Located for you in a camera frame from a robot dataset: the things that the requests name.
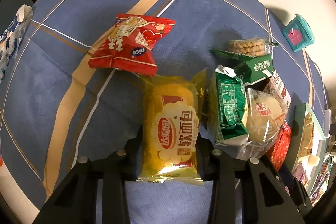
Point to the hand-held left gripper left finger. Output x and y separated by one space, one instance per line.
131 150

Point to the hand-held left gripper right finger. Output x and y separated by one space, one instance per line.
207 158

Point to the yellow bread packet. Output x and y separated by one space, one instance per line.
170 121

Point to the green silver-edged snack packet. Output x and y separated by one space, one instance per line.
228 108

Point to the round bun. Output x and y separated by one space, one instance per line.
262 121

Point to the red patterned snack packet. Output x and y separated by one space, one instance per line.
279 145

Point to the teal-rimmed white tray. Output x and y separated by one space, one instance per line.
295 134

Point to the small pink snack packet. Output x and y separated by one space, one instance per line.
299 172

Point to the red heart-print snack packet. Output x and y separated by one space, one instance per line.
126 50

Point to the red and white snack packet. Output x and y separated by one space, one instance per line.
279 86

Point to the dark green snack packet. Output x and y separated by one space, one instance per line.
258 67

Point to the pale bun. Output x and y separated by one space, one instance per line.
313 160

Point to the clear green cookie packet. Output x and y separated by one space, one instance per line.
245 47

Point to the blue plaid tablecloth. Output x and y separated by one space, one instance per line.
65 69

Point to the white power strip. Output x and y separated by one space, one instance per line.
328 121

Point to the teal and pink toy box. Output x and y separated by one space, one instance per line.
298 33

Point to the blue and white tissue pack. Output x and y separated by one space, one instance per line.
11 37

